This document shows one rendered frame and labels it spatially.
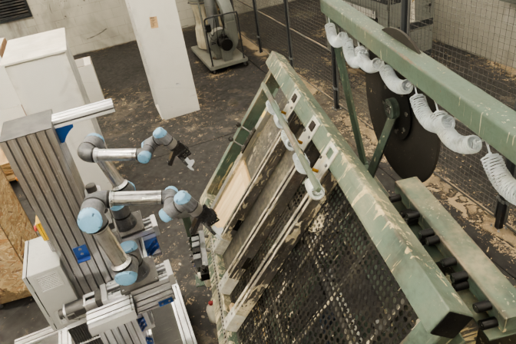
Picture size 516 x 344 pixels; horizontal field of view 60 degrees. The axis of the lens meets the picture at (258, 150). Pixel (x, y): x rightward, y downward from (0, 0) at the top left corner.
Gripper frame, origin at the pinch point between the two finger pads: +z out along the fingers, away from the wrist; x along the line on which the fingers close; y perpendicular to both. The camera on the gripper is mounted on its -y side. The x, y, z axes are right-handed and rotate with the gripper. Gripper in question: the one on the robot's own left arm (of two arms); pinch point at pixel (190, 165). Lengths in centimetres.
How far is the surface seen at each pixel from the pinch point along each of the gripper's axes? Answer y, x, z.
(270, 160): 45, -48, 4
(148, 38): 13, 355, 23
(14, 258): -172, 74, 1
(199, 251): -37, -18, 47
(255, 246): 7, -78, 20
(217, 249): -20, -41, 35
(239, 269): -9, -76, 27
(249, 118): 50, 19, 15
